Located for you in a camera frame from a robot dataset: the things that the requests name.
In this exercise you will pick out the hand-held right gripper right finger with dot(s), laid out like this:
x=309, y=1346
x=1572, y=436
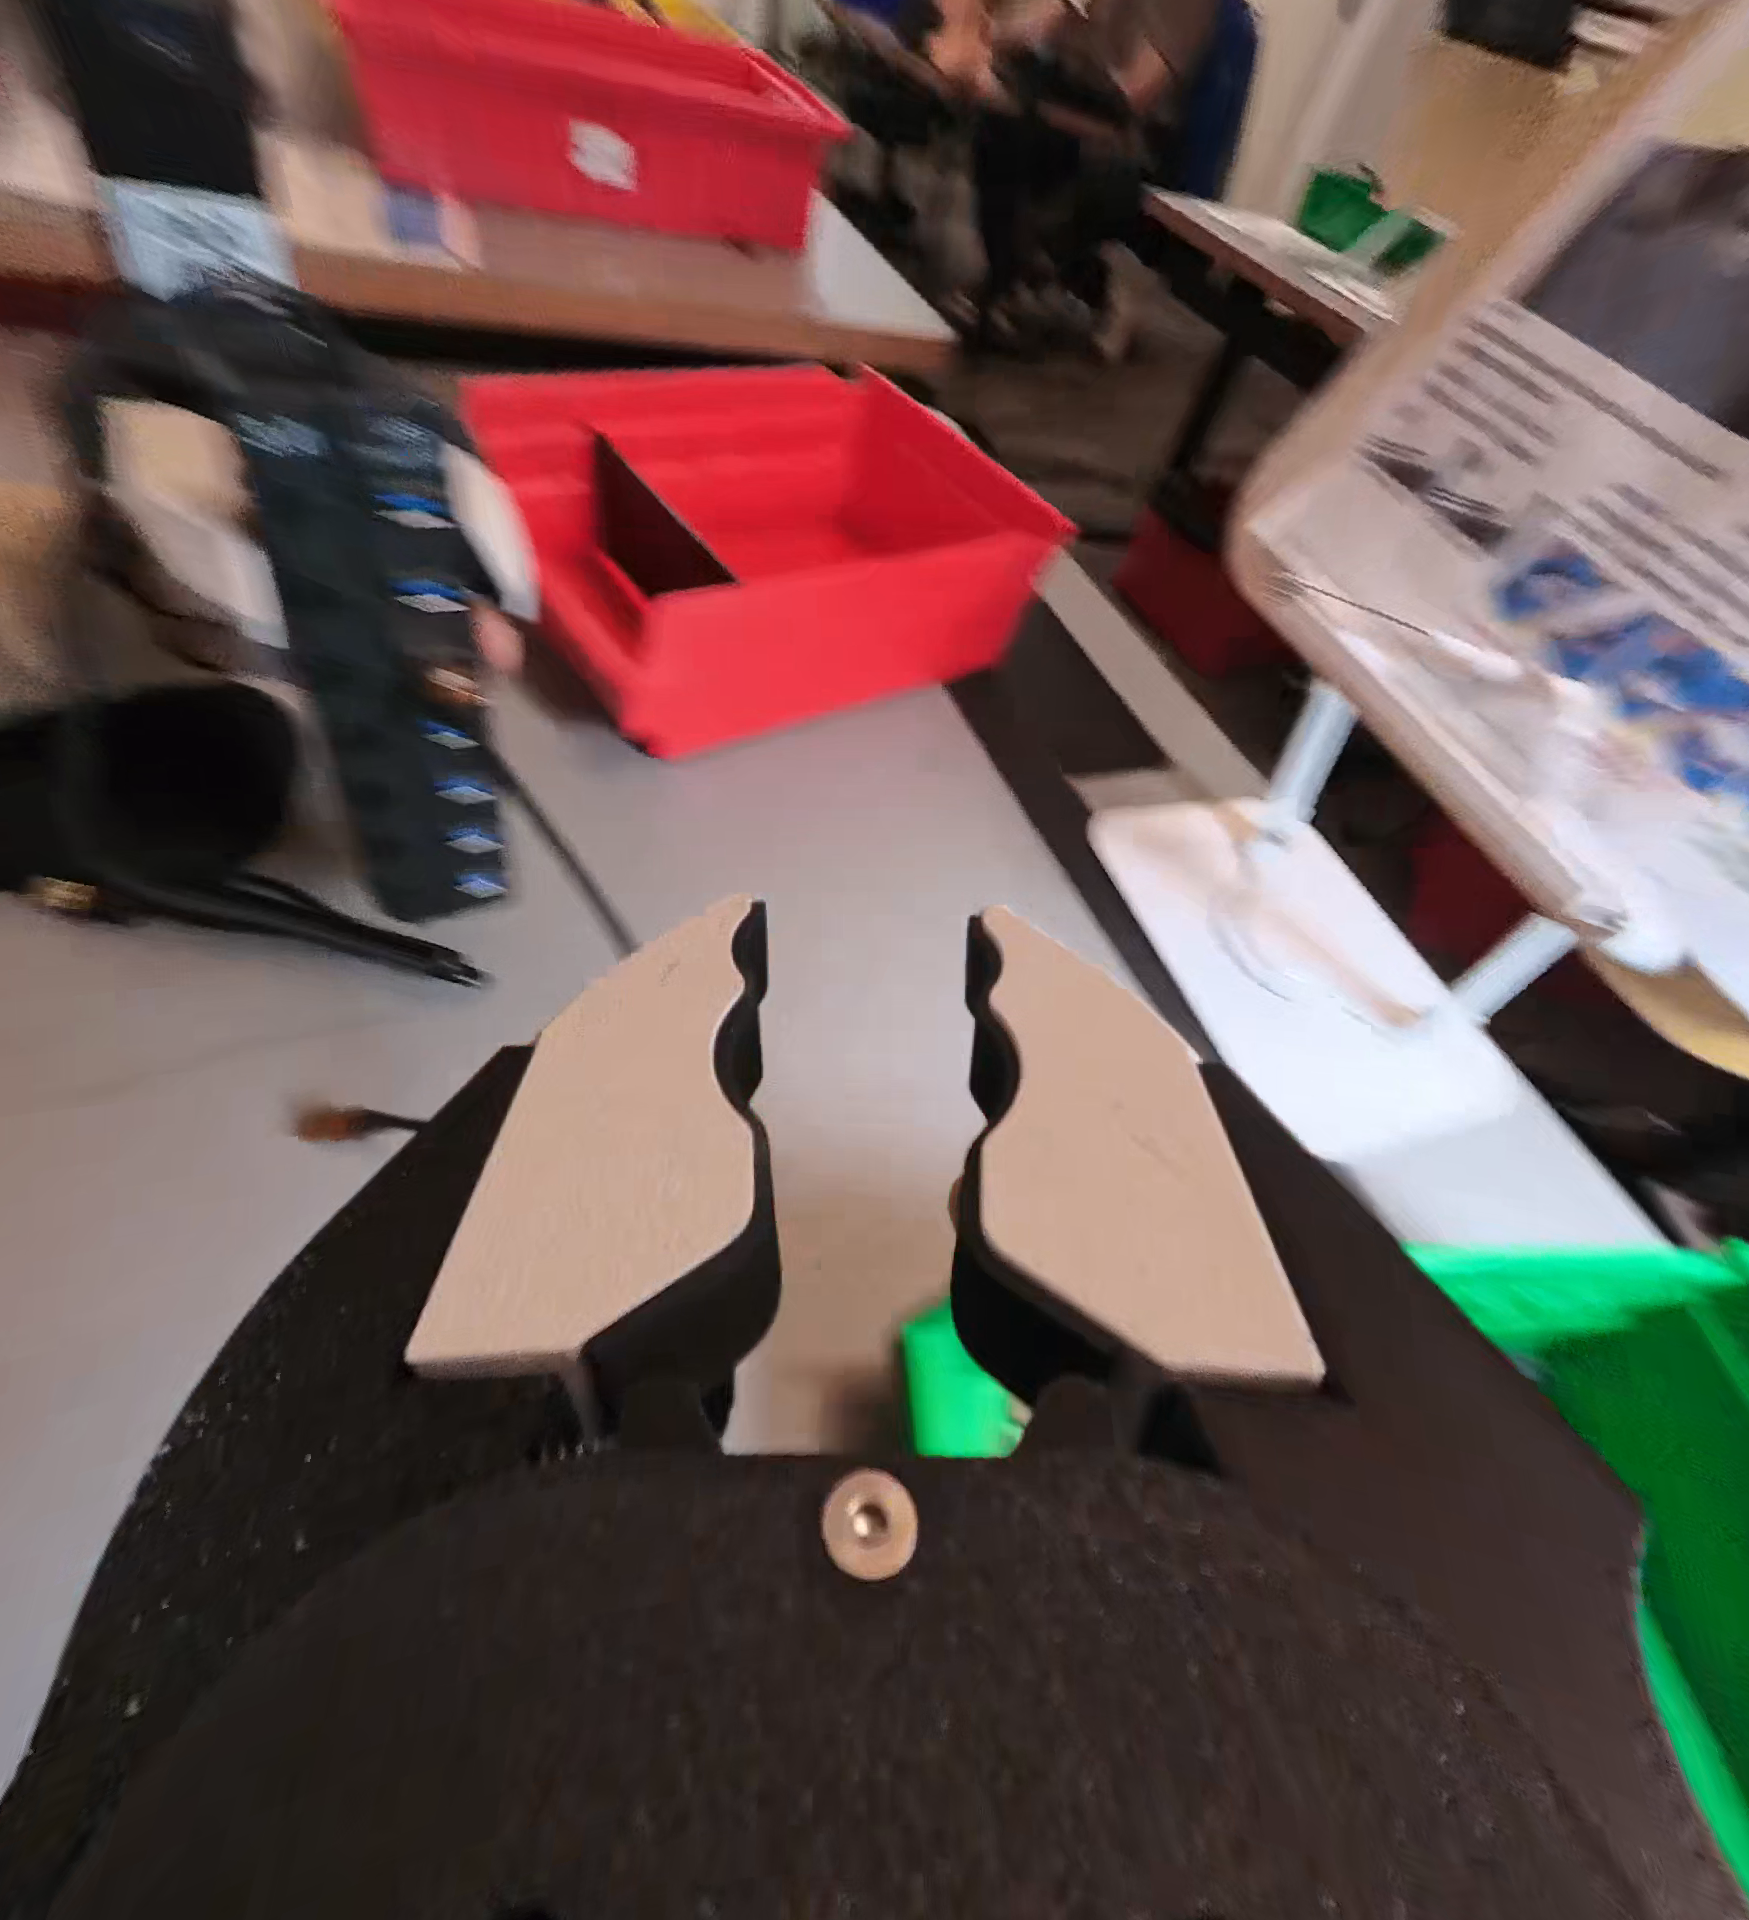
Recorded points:
x=1131, y=1199

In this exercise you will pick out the long red plastic tub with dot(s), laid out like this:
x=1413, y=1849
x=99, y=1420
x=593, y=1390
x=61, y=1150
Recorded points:
x=514, y=104

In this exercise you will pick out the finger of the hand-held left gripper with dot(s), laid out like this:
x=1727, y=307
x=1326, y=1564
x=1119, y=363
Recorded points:
x=192, y=510
x=493, y=524

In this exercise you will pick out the black divider of red bin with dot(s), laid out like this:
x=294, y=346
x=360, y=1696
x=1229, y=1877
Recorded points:
x=649, y=516

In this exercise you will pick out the printed instruction sheet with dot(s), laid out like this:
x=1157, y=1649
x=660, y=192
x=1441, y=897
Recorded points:
x=1640, y=451

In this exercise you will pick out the person's left hand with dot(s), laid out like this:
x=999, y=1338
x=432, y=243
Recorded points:
x=499, y=645

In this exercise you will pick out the small green bin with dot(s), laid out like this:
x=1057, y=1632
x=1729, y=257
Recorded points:
x=1355, y=217

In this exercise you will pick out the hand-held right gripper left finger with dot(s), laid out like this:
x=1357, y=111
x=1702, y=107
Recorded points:
x=618, y=1170

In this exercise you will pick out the black wrist rest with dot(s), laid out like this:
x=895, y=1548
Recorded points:
x=111, y=780

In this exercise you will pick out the small red plastic bin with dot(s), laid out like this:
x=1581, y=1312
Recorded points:
x=813, y=630

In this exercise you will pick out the black multi-port usb hub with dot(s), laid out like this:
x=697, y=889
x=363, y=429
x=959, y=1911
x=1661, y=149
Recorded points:
x=365, y=675

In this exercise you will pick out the green plastic bin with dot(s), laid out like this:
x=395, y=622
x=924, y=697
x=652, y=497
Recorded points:
x=1714, y=1501

